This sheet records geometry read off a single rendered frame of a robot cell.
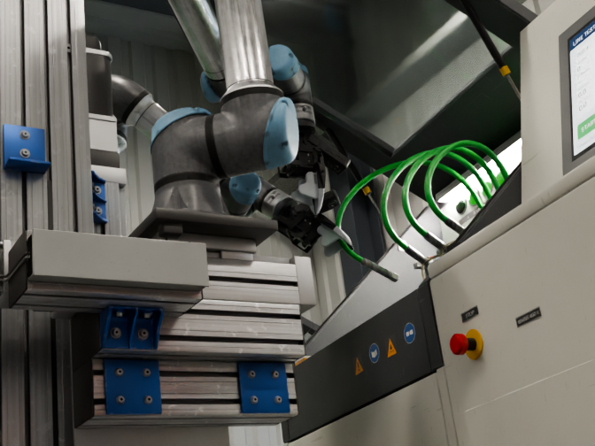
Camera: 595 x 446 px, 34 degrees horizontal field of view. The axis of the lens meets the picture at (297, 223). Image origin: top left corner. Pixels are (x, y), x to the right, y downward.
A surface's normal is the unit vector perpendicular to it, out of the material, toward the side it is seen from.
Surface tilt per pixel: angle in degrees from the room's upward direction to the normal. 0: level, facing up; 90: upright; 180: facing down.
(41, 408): 90
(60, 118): 90
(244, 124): 96
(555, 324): 90
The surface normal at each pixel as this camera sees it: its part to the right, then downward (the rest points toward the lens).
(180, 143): -0.19, -0.27
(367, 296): 0.42, -0.39
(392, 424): -0.90, -0.06
